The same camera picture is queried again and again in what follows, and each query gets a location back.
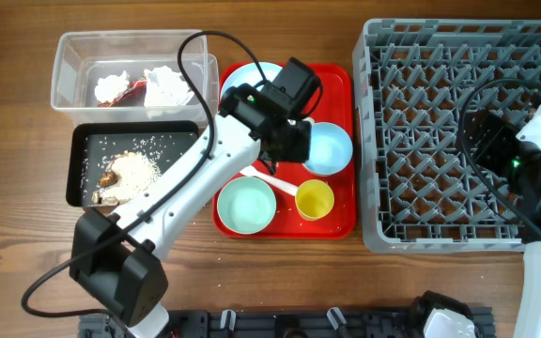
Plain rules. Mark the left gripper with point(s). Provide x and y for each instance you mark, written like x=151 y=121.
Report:
x=301 y=153

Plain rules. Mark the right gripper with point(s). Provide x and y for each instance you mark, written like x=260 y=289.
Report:
x=488 y=127

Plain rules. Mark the light blue bowl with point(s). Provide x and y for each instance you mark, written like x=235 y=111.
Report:
x=331 y=149

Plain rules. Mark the yellow plastic cup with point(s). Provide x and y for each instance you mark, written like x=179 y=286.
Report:
x=314 y=199

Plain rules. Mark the red snack wrapper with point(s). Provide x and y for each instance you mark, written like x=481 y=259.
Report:
x=134 y=90

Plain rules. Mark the food leftovers with rice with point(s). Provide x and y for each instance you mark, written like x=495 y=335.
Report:
x=125 y=176

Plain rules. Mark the small white napkin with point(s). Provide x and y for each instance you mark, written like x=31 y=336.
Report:
x=111 y=87

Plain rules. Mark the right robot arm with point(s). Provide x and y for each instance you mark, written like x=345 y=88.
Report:
x=525 y=182

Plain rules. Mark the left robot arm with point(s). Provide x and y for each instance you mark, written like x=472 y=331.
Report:
x=117 y=258

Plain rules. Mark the grey dishwasher rack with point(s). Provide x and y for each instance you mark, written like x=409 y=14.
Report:
x=412 y=77

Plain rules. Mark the black waste tray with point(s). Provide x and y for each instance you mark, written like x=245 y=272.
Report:
x=94 y=145

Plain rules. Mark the white plastic spoon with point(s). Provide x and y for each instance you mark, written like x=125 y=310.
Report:
x=309 y=120

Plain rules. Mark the white plastic fork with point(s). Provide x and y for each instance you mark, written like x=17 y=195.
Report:
x=283 y=186

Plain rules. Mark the red serving tray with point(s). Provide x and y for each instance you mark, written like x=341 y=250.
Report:
x=335 y=107

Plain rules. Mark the mint green bowl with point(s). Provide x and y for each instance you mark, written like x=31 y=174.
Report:
x=246 y=205

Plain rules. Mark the light blue plate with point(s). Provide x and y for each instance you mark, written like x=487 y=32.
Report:
x=249 y=74

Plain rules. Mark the clear plastic bin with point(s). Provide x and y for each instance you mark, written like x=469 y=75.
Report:
x=83 y=58

